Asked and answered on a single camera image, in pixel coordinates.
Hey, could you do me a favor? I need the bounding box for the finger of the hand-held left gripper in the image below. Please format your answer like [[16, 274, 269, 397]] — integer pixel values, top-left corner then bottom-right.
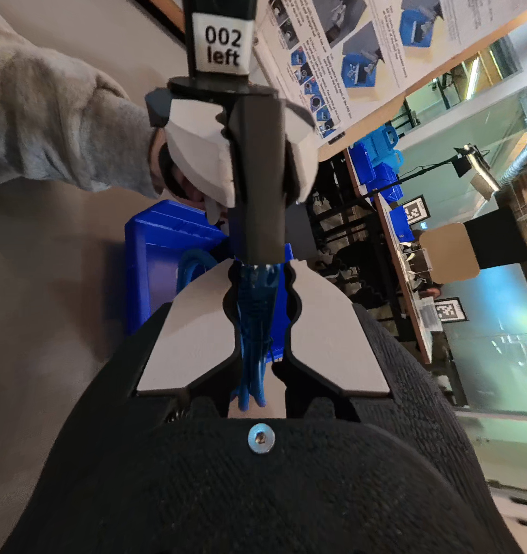
[[163, 98, 243, 227], [282, 100, 319, 205]]

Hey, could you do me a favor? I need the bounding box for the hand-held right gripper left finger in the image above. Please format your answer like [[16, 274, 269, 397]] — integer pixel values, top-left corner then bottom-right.
[[136, 260, 244, 397]]

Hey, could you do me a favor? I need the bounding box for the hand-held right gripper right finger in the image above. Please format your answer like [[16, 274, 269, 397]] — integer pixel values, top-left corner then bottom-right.
[[271, 259, 392, 400]]

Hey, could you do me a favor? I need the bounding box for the black network adapter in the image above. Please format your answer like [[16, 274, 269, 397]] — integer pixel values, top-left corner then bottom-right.
[[227, 96, 291, 265]]

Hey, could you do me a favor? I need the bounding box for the blue ethernet cable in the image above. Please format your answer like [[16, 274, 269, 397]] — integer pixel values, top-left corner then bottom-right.
[[176, 251, 287, 412]]

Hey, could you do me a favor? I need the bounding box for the blue plastic bin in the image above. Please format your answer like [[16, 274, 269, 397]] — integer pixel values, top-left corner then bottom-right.
[[124, 198, 309, 361]]

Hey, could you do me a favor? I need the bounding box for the person's left forearm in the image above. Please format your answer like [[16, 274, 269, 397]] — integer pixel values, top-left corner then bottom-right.
[[0, 5, 161, 200]]

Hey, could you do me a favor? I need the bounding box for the grey desk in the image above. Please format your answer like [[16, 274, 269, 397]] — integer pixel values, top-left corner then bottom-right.
[[0, 0, 320, 554]]

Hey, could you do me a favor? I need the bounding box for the person's left hand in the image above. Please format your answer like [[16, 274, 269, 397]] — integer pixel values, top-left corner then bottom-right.
[[148, 128, 206, 209]]

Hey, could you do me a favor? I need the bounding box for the small blue bin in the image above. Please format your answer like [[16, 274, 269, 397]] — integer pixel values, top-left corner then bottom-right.
[[373, 166, 405, 205], [388, 205, 414, 242], [348, 145, 377, 195]]

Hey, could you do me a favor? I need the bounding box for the wooden poster board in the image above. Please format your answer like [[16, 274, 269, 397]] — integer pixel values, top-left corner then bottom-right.
[[316, 6, 527, 163]]

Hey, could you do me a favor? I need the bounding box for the clear plastic box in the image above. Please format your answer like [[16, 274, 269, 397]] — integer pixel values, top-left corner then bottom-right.
[[404, 247, 433, 278]]

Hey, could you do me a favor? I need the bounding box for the framed marker tag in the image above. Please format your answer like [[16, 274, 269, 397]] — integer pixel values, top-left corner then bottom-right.
[[402, 196, 431, 227], [432, 298, 468, 324]]

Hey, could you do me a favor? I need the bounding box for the instruction poster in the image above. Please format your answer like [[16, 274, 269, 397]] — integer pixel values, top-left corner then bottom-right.
[[251, 0, 507, 140]]

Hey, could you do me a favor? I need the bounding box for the blue handled caddy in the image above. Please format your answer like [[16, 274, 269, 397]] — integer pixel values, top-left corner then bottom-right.
[[358, 125, 403, 167]]

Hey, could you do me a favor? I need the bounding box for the silver air duct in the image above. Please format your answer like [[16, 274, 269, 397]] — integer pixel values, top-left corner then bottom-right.
[[499, 130, 527, 187]]

